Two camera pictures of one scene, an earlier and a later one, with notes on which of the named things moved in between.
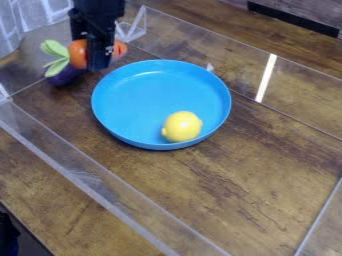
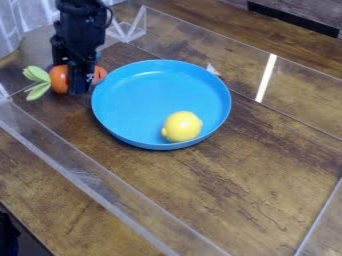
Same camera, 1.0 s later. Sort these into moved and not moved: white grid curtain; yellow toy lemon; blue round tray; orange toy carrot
Moved: orange toy carrot
Not moved: blue round tray; yellow toy lemon; white grid curtain
